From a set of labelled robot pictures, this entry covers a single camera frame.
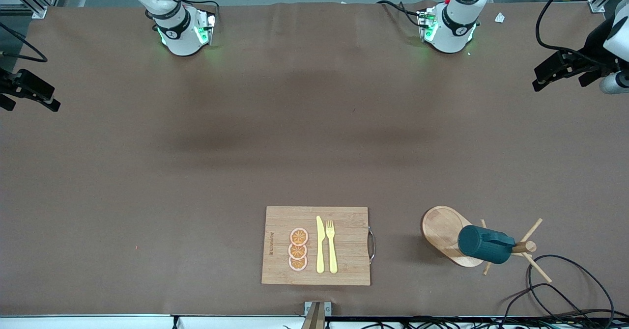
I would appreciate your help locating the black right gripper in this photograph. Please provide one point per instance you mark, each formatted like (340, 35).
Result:
(9, 83)

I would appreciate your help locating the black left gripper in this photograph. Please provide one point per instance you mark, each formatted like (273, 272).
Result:
(591, 49)

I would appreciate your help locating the dark green ribbed cup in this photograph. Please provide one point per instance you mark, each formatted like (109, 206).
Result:
(479, 243)

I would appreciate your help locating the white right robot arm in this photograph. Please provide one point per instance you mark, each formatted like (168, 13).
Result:
(179, 34)

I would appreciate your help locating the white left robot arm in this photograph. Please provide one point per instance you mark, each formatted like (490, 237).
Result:
(454, 27)

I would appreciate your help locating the wooden mug rack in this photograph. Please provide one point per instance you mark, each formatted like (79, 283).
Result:
(440, 226)

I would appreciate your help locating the white paper scrap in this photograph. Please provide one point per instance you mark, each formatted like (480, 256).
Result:
(500, 17)

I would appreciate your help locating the wooden cutting board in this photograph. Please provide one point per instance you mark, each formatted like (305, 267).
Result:
(346, 265)

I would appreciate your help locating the yellow plastic fork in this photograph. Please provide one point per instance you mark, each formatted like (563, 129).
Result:
(332, 255)

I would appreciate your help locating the yellow plastic knife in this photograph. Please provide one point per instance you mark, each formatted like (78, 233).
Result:
(320, 250)

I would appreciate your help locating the toy orange slice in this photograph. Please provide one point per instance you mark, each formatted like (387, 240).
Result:
(299, 236)
(297, 251)

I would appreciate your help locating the metal bracket with brown bar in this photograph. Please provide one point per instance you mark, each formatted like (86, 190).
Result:
(314, 316)

